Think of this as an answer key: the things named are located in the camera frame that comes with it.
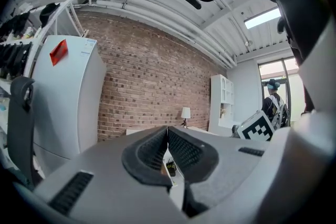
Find red sticker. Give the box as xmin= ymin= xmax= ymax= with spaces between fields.
xmin=49 ymin=39 xmax=69 ymax=67

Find white clothes rack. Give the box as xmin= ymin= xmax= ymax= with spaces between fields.
xmin=0 ymin=0 xmax=89 ymax=87

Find white cabinet with shelves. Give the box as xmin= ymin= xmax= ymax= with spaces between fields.
xmin=208 ymin=74 xmax=244 ymax=137

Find black hat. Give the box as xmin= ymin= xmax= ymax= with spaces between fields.
xmin=39 ymin=2 xmax=61 ymax=28

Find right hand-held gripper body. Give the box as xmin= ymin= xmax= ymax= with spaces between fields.
xmin=230 ymin=110 xmax=276 ymax=142

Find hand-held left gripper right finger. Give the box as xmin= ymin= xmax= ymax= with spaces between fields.
xmin=167 ymin=126 xmax=271 ymax=219

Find white desk drawer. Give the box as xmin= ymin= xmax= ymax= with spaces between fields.
xmin=162 ymin=148 xmax=185 ymax=210

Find white ceiling pipes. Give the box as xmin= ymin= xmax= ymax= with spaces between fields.
xmin=81 ymin=0 xmax=238 ymax=69

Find black office chair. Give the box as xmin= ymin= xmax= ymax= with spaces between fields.
xmin=6 ymin=76 xmax=37 ymax=188

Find white table lamp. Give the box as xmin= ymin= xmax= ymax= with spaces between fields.
xmin=180 ymin=106 xmax=192 ymax=129

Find rectangular ceiling light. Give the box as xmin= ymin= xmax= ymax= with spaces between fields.
xmin=244 ymin=7 xmax=281 ymax=30

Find glass door with dark frame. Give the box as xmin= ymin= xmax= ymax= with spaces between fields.
xmin=257 ymin=57 xmax=307 ymax=126

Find white refrigerator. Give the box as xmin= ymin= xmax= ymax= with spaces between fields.
xmin=30 ymin=35 xmax=108 ymax=178

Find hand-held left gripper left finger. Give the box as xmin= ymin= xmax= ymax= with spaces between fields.
xmin=33 ymin=125 xmax=190 ymax=224

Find white table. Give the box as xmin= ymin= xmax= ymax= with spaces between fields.
xmin=125 ymin=125 xmax=218 ymax=136

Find black head camera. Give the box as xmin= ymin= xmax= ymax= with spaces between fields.
xmin=183 ymin=0 xmax=202 ymax=10

